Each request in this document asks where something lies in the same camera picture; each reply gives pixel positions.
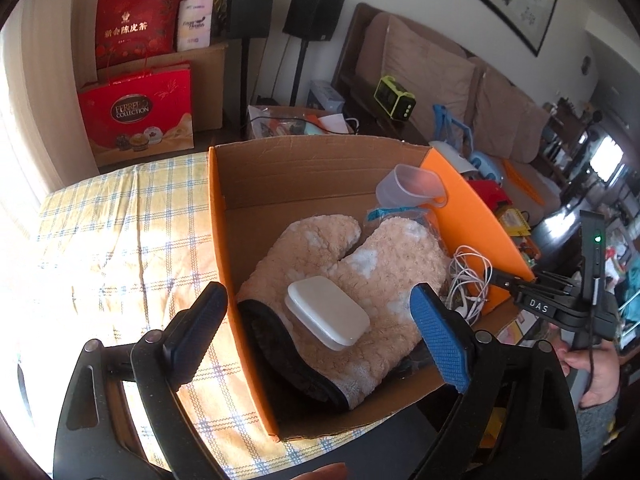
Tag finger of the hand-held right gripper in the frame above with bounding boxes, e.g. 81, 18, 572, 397
481, 267, 538, 295

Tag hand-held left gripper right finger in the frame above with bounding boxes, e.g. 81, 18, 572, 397
409, 282, 583, 480

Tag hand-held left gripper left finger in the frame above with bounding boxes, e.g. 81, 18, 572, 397
52, 281, 228, 480

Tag white earphone cable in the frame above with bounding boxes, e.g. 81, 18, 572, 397
444, 245, 496, 322

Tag beige plush mitt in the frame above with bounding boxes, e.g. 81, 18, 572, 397
236, 215, 451, 411

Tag white plastic soap box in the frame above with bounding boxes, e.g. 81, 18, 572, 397
284, 276, 372, 352

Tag clear plastic measuring cup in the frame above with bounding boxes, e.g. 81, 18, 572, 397
375, 164, 448, 209

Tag orange cardboard box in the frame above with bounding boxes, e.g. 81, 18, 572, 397
207, 135, 537, 443

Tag person's right forearm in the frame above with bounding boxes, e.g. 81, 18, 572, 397
577, 387, 621, 480

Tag person's right hand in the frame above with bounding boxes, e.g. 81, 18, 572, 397
559, 342, 621, 408

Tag person's left hand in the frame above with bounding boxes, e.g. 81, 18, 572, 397
300, 462, 349, 480

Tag yellow booklet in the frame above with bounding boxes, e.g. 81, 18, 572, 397
500, 208, 532, 236

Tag red tin box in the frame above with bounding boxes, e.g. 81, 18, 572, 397
470, 180, 508, 213

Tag yellow checkered cloth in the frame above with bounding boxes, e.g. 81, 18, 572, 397
35, 152, 401, 480

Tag brown sofa cushion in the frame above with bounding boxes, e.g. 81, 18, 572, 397
472, 67, 546, 163
382, 15, 478, 141

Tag green portable radio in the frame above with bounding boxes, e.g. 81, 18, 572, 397
374, 76, 416, 122

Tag red chocolate gift bag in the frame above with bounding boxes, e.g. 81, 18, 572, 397
77, 62, 195, 167

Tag storage bin with clutter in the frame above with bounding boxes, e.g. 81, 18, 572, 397
247, 104, 362, 140

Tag brown cardboard box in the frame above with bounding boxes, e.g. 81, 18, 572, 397
97, 40, 228, 133

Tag small white blue box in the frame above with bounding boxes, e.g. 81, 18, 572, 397
308, 80, 347, 113

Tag brown sofa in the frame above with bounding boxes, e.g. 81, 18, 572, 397
332, 2, 566, 226

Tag white tissue pack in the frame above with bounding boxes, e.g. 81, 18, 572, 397
176, 0, 215, 52

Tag red gift bag gold characters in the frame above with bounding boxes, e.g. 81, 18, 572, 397
95, 0, 186, 70

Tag black speaker on stand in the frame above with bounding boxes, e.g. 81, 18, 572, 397
283, 0, 347, 108
226, 0, 277, 141

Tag blue plastic strap device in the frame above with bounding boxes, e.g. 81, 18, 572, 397
432, 104, 508, 183

